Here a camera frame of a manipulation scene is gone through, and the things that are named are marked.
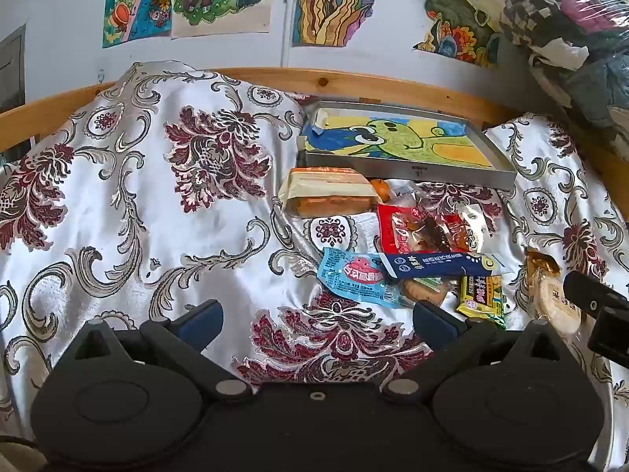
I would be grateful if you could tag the clear round cookies packet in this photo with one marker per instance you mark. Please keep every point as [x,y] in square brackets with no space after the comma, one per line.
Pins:
[422,291]

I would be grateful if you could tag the floral green wall poster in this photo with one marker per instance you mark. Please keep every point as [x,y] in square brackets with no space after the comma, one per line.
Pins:
[457,10]

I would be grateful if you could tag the white face label packet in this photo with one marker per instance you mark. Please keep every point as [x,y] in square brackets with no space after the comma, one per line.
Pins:
[404,191]

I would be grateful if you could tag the mandarin orange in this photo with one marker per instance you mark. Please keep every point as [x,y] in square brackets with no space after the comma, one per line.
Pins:
[381,191]

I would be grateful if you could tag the green frog crayon drawing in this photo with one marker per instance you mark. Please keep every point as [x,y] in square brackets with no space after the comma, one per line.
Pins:
[393,140]

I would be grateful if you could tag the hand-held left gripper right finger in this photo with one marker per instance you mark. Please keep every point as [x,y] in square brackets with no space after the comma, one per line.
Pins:
[435,322]

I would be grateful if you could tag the orange bread packet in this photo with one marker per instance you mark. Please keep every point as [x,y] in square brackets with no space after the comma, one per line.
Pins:
[324,191]

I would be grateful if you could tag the grey wall frame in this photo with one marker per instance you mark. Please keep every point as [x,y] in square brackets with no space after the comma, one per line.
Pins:
[12,69]

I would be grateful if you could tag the light blue snack packet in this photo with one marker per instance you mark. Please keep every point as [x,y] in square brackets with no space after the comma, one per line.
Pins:
[354,275]

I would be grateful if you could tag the grey metal tray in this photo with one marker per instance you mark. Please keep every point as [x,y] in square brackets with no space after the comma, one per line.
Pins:
[408,175]

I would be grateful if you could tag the floral silver red blanket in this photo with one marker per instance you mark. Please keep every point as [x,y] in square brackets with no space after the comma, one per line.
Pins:
[147,236]

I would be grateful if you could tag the colourful cartoon wall poster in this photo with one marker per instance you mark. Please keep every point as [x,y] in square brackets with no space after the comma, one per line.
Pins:
[132,10]

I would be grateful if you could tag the round pale cake packet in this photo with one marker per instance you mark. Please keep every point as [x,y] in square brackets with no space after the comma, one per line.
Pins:
[555,305]

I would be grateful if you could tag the yellow snack packet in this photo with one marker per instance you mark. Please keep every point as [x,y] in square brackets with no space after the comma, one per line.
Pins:
[484,300]

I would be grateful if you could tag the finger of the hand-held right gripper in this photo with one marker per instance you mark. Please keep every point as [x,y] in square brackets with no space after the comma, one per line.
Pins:
[597,295]
[612,332]

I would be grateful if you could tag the clear braised meat packet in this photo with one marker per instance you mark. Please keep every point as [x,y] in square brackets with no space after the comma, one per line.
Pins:
[435,231]

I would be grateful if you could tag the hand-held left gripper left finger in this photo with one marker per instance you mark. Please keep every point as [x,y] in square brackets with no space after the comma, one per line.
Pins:
[201,322]

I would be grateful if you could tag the gold brown snack packet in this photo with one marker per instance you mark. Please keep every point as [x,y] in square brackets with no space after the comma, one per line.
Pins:
[540,261]

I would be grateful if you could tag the dark blue snack packet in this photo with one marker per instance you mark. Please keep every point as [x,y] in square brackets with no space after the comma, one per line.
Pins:
[432,263]

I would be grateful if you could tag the wooden bed frame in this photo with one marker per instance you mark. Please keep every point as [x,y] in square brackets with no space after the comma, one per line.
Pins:
[344,83]

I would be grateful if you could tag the clear bag of clothes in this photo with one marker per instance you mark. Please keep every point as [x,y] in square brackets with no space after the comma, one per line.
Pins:
[570,34]

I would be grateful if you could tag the red snack packet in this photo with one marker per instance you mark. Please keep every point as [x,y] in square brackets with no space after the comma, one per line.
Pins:
[393,231]

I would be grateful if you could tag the white wall pipe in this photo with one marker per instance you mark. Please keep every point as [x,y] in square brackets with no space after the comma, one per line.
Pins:
[290,19]

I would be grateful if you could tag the yellow wavy wall poster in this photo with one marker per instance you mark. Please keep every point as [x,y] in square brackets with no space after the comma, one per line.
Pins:
[339,5]

